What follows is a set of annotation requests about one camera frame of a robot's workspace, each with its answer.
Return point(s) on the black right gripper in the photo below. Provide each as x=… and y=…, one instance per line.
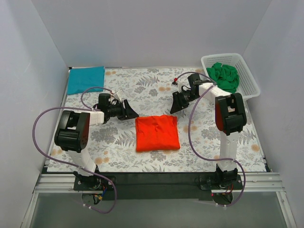
x=179, y=100

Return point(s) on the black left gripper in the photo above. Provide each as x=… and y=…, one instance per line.
x=125, y=110

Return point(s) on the orange t shirt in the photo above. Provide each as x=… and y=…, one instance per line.
x=157, y=133

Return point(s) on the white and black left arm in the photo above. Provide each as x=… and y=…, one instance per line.
x=72, y=135

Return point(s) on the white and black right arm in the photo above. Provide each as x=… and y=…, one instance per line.
x=230, y=118

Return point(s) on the folded teal t shirt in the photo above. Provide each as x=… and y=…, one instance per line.
x=80, y=79

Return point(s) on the crumpled green t shirt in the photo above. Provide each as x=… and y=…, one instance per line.
x=226, y=76

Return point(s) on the white plastic basket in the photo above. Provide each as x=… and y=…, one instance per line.
x=247, y=84

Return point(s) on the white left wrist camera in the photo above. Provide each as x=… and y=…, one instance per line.
x=118, y=95

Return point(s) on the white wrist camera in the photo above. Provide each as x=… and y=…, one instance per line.
x=118, y=95
x=180, y=86

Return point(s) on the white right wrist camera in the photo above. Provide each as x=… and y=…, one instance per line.
x=180, y=86

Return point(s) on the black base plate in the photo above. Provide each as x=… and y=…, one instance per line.
x=155, y=185

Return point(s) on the aluminium frame rail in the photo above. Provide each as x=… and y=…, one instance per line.
x=255, y=182

